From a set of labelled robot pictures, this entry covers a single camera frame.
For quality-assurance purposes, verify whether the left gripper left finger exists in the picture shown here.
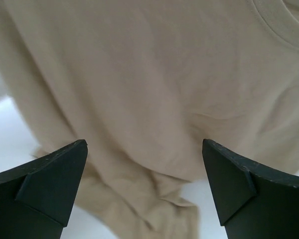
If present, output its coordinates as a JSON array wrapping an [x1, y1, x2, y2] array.
[[0, 140, 88, 239]]

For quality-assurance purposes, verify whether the beige t shirt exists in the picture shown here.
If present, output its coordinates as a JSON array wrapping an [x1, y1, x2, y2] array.
[[0, 0, 299, 239]]

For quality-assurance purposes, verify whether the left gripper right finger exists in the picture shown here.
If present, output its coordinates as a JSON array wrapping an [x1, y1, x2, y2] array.
[[202, 139, 299, 239]]

